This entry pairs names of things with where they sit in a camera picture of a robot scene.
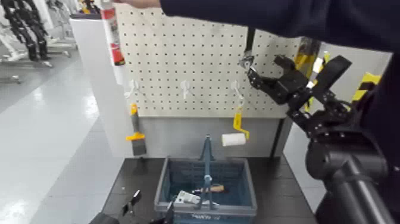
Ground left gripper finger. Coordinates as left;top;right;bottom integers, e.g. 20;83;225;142
164;200;176;224
121;189;143;217

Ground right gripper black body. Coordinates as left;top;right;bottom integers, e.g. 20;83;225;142
289;89;352;138

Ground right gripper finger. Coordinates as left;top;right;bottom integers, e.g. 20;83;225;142
246;66;283;105
273;54;310;90

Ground black adjustable wrench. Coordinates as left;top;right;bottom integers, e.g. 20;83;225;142
239;26;257;70

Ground red utility knife package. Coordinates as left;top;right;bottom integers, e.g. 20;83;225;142
99;0;126;67

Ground dark sleeved person forearm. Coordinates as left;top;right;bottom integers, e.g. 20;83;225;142
159;0;400;53

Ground blue grey folding crate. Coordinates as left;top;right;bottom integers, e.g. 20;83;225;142
154;134;258;224

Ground person hand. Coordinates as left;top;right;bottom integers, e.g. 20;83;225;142
114;0;162;10

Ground yellow black hazard strip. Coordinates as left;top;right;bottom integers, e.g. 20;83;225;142
351;71;383;104
304;51;332;113

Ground yellow pliers in package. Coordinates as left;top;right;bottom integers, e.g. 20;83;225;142
293;36;323;82

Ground white plastic pegboard hook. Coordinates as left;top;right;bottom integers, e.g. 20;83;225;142
230;80;246;102
124;79;140;99
180;79;192;100

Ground dark clothed person body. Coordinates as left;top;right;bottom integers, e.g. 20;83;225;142
314;51;400;224

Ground white pegboard panel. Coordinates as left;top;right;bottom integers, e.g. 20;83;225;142
114;3;313;119

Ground white partition panel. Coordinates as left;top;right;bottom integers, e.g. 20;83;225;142
69;18;140;158

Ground yellow black machine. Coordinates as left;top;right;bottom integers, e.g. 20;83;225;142
76;0;101;15

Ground black humanoid robot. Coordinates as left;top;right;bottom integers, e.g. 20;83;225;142
0;0;52;62

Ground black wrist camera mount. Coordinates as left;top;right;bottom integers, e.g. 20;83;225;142
307;55;353;101

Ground black stand post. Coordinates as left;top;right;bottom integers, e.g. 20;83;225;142
269;118;293;158

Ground wooden handled tool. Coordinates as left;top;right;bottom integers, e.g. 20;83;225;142
192;183;226;195

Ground yellow handled paint brush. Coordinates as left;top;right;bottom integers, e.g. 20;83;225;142
126;103;148;157

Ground yellow handled paint roller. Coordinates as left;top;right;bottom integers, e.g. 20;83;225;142
221;107;251;148

